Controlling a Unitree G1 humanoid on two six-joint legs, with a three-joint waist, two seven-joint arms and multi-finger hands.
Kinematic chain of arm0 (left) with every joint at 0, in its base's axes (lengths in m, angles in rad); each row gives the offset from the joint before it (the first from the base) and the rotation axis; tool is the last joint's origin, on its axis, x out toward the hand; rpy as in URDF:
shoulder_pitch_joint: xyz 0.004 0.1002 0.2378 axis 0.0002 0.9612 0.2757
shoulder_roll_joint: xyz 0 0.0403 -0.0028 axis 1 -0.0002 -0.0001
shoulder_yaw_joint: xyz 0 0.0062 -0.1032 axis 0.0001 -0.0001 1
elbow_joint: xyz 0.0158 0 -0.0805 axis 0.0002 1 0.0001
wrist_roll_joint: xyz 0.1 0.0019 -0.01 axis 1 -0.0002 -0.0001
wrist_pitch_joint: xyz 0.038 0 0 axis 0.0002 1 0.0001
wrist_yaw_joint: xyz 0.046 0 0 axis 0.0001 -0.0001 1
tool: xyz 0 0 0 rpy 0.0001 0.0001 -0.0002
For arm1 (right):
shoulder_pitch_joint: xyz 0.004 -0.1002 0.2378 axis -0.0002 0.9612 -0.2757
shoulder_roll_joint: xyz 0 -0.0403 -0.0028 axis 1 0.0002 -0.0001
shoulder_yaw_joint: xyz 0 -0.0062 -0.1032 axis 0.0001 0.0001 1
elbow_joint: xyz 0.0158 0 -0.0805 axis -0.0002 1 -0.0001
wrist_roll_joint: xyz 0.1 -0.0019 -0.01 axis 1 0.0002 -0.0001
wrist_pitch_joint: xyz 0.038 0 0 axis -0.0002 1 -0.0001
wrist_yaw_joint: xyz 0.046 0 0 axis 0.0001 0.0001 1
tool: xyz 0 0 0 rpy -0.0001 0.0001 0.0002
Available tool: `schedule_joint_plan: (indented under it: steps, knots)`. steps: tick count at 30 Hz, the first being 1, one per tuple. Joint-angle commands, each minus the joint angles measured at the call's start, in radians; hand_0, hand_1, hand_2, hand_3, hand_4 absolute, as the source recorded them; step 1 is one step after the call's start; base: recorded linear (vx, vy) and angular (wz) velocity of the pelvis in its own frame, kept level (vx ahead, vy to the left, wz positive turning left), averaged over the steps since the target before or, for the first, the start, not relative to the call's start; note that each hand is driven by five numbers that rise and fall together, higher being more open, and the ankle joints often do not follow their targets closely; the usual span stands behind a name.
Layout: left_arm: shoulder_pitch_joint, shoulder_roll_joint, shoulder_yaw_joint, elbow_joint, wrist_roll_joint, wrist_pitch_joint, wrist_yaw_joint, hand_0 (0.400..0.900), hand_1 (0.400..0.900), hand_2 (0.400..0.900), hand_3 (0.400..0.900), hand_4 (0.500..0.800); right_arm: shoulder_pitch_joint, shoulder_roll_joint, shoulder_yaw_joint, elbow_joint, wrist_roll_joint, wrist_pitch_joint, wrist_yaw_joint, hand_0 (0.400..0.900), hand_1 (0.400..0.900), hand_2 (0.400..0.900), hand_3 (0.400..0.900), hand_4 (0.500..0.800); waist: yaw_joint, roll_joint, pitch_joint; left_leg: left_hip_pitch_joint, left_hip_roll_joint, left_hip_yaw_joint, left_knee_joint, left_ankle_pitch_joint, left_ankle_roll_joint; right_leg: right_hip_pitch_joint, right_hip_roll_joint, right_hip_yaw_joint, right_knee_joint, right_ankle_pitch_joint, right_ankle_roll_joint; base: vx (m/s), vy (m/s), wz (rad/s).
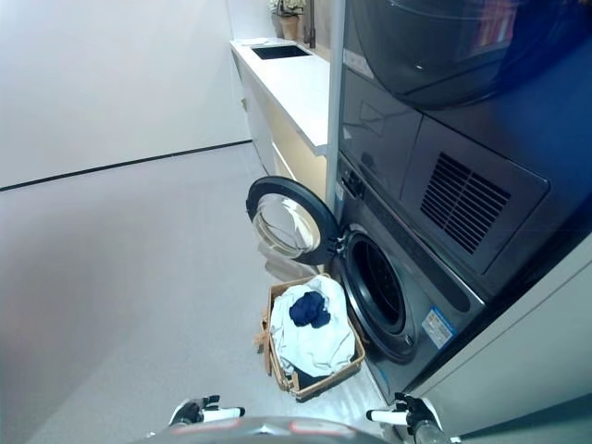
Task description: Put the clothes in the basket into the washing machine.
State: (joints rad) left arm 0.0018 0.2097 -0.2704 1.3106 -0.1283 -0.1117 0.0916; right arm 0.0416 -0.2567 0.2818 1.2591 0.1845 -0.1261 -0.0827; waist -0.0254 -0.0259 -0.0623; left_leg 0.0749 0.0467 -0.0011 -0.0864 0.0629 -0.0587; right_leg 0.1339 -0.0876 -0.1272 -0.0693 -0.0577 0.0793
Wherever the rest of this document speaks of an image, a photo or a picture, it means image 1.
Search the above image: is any navy blue cloth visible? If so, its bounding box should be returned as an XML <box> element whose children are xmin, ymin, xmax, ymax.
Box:
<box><xmin>289</xmin><ymin>290</ymin><xmax>332</xmax><ymax>330</ymax></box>

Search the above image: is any terracotta plant pot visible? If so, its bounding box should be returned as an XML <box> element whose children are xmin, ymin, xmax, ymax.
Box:
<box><xmin>277</xmin><ymin>15</ymin><xmax>302</xmax><ymax>41</ymax></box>

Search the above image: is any silver robot torso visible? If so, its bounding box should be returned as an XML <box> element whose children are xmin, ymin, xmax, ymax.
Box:
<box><xmin>142</xmin><ymin>415</ymin><xmax>372</xmax><ymax>444</ymax></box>

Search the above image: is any grey front-load washing machine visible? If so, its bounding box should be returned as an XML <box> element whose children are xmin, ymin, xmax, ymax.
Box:
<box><xmin>334</xmin><ymin>151</ymin><xmax>487</xmax><ymax>404</ymax></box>

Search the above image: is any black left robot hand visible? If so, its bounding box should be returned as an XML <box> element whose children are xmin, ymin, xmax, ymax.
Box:
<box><xmin>167</xmin><ymin>393</ymin><xmax>246</xmax><ymax>427</ymax></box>

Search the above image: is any brown faucet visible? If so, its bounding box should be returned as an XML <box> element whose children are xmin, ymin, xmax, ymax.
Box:
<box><xmin>302</xmin><ymin>0</ymin><xmax>317</xmax><ymax>49</ymax></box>

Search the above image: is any dark grey stacked dryer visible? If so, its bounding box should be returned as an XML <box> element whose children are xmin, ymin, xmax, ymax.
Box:
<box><xmin>337</xmin><ymin>0</ymin><xmax>592</xmax><ymax>290</ymax></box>

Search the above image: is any dark cloth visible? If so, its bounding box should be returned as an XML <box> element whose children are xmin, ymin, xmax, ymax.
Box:
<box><xmin>293</xmin><ymin>352</ymin><xmax>364</xmax><ymax>390</ymax></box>

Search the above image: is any white flowering plant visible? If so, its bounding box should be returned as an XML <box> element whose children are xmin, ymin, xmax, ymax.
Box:
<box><xmin>267</xmin><ymin>0</ymin><xmax>307</xmax><ymax>19</ymax></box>

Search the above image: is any dark rectangular sink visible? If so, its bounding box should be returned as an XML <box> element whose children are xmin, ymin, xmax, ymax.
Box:
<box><xmin>250</xmin><ymin>43</ymin><xmax>313</xmax><ymax>62</ymax></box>

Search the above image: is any round glass washer door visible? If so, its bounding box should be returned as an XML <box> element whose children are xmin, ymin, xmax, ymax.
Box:
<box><xmin>246</xmin><ymin>176</ymin><xmax>346</xmax><ymax>279</ymax></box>

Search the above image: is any white vertical side panel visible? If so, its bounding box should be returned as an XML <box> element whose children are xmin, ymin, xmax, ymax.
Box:
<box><xmin>324</xmin><ymin>0</ymin><xmax>347</xmax><ymax>244</ymax></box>

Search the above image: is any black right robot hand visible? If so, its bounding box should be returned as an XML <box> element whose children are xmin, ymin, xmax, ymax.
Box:
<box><xmin>365</xmin><ymin>392</ymin><xmax>441</xmax><ymax>437</ymax></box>

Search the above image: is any white cloth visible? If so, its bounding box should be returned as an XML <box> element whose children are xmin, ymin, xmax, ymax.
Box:
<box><xmin>269</xmin><ymin>275</ymin><xmax>358</xmax><ymax>377</ymax></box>

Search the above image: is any white counter cabinet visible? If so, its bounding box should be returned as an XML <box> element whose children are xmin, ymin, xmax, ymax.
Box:
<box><xmin>228</xmin><ymin>37</ymin><xmax>332</xmax><ymax>279</ymax></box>

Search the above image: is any light grey tall cabinet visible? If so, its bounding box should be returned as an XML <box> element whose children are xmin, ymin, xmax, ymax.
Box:
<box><xmin>405</xmin><ymin>258</ymin><xmax>592</xmax><ymax>444</ymax></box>

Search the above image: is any blue white energy label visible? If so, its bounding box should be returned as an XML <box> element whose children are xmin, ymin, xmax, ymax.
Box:
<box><xmin>422</xmin><ymin>306</ymin><xmax>457</xmax><ymax>346</ymax></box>

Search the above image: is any woven brown laundry basket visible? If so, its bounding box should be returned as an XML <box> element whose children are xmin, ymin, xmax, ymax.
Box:
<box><xmin>252</xmin><ymin>273</ymin><xmax>367</xmax><ymax>403</ymax></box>

